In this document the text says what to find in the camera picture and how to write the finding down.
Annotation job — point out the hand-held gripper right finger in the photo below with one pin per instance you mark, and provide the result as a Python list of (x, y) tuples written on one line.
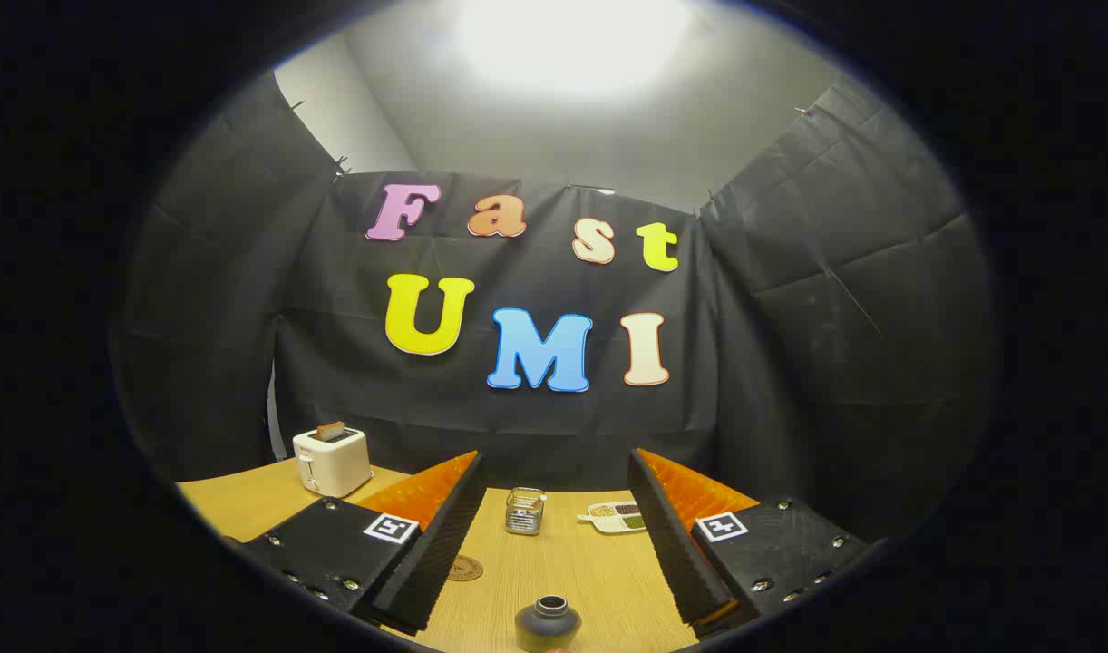
[(667, 535)]

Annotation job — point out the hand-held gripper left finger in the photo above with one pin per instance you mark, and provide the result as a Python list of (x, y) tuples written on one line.
[(445, 535)]

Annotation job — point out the round wooden coaster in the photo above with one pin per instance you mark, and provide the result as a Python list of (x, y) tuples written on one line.
[(466, 570)]

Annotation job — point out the silver bottle with green label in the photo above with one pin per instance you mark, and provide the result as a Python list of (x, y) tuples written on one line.
[(548, 626)]

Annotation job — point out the white divided dish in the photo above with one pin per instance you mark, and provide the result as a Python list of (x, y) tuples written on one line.
[(613, 517)]

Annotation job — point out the wooden table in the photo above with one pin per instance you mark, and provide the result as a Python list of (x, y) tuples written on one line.
[(572, 562)]

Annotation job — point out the white toaster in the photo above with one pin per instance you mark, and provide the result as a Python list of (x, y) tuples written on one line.
[(336, 462)]

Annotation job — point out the toast slice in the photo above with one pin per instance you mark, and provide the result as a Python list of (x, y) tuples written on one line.
[(331, 430)]

